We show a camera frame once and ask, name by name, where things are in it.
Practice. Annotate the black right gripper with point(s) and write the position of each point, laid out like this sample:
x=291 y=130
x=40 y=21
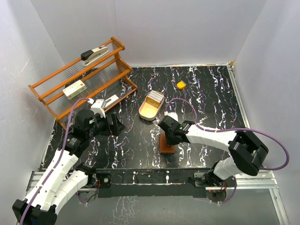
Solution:
x=170 y=142

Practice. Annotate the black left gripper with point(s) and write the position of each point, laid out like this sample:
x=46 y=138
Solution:
x=115 y=129

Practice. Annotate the brown leather card holder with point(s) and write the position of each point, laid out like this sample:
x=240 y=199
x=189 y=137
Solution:
x=164 y=148

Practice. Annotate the beige oval tray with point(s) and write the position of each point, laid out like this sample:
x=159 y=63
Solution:
x=149 y=109

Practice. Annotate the stack of credit cards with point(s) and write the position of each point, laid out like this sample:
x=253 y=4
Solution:
x=157 y=96

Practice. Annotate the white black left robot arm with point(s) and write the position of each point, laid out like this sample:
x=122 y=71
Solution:
x=56 y=187

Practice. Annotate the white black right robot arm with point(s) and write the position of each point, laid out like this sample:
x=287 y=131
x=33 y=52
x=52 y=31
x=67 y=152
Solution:
x=247 y=151

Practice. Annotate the small white stapler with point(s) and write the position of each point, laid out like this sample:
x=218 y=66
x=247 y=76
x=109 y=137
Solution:
x=111 y=100

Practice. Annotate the yellow tape measure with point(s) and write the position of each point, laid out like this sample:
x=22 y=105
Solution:
x=181 y=85

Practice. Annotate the orange wooden shelf rack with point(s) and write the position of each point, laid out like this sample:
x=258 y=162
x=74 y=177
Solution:
x=97 y=73

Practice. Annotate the white red staples box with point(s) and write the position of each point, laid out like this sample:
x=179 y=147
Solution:
x=74 y=89

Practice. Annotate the black white stapler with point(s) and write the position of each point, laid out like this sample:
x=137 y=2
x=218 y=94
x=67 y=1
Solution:
x=90 y=56

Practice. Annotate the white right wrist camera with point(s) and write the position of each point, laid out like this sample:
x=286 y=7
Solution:
x=172 y=115

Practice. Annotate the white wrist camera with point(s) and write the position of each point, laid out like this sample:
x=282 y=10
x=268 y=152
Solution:
x=99 y=107
x=172 y=115

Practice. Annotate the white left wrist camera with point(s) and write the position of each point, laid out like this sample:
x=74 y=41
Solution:
x=99 y=107

